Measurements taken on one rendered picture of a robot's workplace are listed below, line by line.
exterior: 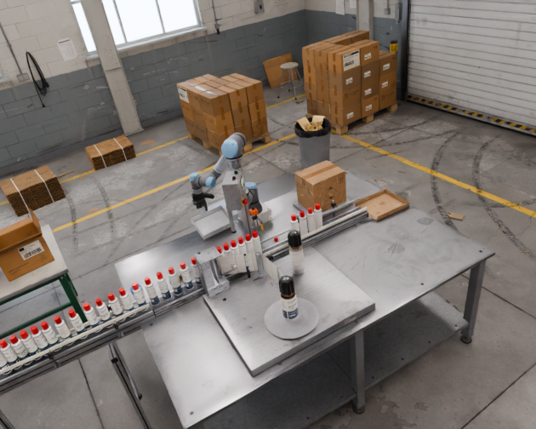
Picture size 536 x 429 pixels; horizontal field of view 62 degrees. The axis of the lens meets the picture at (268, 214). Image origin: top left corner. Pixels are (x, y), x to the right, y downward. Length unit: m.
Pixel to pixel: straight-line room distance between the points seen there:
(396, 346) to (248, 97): 4.17
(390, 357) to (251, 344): 1.11
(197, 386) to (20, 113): 6.08
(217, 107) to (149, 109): 2.33
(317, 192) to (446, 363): 1.51
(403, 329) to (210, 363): 1.49
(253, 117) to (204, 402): 4.73
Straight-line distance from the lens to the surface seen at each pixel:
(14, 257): 3.76
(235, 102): 6.28
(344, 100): 6.51
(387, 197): 3.59
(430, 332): 3.40
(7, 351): 2.85
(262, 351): 2.45
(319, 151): 5.50
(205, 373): 2.49
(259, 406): 3.06
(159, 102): 8.28
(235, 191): 2.69
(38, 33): 7.69
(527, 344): 3.79
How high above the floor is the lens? 2.75
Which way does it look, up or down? 33 degrees down
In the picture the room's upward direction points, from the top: 9 degrees counter-clockwise
